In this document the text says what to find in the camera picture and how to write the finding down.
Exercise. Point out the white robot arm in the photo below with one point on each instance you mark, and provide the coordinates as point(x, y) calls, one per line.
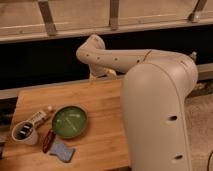
point(153, 91)

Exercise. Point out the blue sponge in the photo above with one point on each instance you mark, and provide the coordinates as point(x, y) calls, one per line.
point(62, 151)

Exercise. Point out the white bottle on ledge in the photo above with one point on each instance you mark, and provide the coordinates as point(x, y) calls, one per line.
point(193, 56)

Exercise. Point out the metal bracket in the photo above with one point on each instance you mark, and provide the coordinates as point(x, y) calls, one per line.
point(195, 14)
point(47, 17)
point(113, 14)

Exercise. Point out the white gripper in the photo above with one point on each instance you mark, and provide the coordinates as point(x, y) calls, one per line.
point(98, 71)

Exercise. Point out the green ceramic bowl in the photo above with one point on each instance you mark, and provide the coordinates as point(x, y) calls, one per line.
point(69, 122)

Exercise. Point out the right metal bracket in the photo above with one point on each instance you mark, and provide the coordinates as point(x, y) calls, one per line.
point(195, 14)

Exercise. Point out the left metal bracket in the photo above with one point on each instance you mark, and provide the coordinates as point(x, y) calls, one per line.
point(47, 17)

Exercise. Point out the red chip bag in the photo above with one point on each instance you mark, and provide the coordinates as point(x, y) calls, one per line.
point(48, 140)

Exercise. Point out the middle metal bracket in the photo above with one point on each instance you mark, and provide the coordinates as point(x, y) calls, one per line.
point(113, 14)

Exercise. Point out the white mug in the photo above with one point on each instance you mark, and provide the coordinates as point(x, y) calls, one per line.
point(25, 132)

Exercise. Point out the white tube with cap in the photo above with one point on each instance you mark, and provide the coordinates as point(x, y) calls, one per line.
point(41, 116)

